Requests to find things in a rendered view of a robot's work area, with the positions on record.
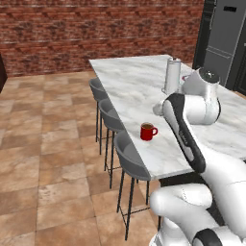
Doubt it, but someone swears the white marshmallow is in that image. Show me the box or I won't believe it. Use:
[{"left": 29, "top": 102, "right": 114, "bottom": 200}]
[{"left": 152, "top": 101, "right": 165, "bottom": 117}]

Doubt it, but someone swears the grey fridge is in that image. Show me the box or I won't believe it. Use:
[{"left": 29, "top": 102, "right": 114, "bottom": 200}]
[{"left": 203, "top": 0, "right": 246, "bottom": 88}]

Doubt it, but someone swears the dark brown furniture edge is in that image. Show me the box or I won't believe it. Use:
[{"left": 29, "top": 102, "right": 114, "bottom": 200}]
[{"left": 0, "top": 53, "right": 9, "bottom": 94}]

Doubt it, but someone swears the grey bar stool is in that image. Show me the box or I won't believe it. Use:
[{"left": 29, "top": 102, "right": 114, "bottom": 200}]
[
  {"left": 98, "top": 98, "right": 127, "bottom": 190},
  {"left": 113, "top": 130, "right": 152, "bottom": 242},
  {"left": 88, "top": 77, "right": 111, "bottom": 144}
]

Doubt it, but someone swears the black tall cabinet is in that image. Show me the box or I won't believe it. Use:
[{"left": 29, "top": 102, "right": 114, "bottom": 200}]
[{"left": 192, "top": 0, "right": 246, "bottom": 96}]

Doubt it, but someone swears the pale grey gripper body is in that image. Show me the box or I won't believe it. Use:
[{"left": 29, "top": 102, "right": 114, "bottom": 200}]
[{"left": 181, "top": 70, "right": 203, "bottom": 96}]

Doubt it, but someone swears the red mug of hot chocolate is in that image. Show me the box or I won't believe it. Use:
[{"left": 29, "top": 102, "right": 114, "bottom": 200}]
[{"left": 139, "top": 122, "right": 160, "bottom": 142}]

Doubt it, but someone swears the grey cylindrical canister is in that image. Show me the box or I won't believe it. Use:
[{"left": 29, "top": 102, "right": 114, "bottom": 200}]
[{"left": 163, "top": 57, "right": 183, "bottom": 96}]

